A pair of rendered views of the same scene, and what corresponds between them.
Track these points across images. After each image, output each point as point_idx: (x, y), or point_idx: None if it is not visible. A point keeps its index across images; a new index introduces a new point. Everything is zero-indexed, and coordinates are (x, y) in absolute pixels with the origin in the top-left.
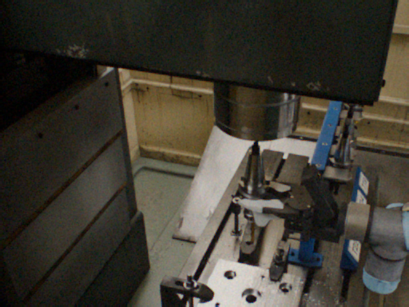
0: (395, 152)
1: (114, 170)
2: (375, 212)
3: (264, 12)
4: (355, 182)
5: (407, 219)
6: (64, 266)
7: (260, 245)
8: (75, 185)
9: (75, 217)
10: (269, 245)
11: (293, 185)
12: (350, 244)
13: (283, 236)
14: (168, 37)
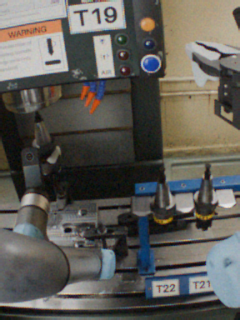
0: None
1: (117, 112)
2: (26, 207)
3: None
4: None
5: (21, 227)
6: (57, 141)
7: (149, 232)
8: (72, 102)
9: (68, 120)
10: (153, 237)
11: (56, 164)
12: (161, 281)
13: (172, 243)
14: None
